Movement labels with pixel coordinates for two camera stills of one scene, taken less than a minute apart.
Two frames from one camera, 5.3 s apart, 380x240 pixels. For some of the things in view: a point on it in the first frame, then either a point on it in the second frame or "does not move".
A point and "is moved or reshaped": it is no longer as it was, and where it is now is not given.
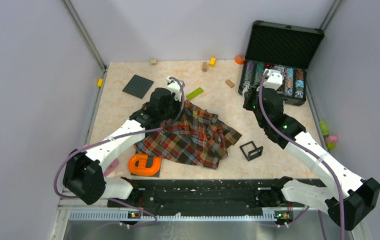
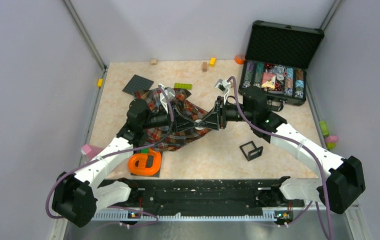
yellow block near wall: [100, 82] does not move
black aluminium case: [288, 49] does not move
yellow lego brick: [212, 62] does not move
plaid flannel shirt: [195, 136] is moved or reshaped
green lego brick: [194, 94] to [183, 86]
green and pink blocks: [330, 140] does not move
